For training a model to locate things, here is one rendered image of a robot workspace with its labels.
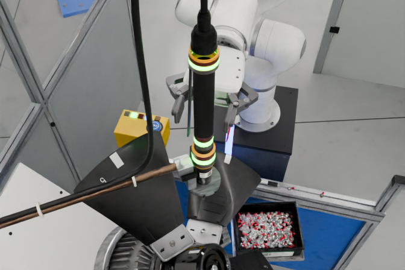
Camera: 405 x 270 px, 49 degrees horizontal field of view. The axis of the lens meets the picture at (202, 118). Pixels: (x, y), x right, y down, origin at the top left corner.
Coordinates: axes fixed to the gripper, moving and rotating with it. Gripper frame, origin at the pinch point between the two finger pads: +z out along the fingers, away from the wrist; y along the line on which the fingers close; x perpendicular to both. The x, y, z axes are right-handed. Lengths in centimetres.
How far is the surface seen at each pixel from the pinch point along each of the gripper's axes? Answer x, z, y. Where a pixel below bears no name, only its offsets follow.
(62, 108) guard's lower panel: -81, -51, 70
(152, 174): -11.2, 6.2, 7.7
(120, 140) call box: -62, -31, 36
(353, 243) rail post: -107, -34, -52
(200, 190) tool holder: -19.7, 3.0, -0.3
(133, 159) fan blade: -23.3, -2.8, 16.1
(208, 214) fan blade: -46.9, -4.9, -0.5
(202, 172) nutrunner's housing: -14.3, 1.9, -0.5
